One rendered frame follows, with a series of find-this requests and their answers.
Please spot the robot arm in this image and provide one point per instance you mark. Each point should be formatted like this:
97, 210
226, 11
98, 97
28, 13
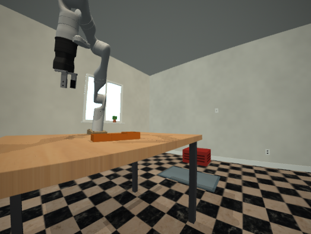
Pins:
82, 17

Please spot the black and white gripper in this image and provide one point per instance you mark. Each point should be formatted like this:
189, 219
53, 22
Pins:
66, 42

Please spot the orange rack of three bins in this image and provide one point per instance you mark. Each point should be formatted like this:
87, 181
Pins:
115, 136

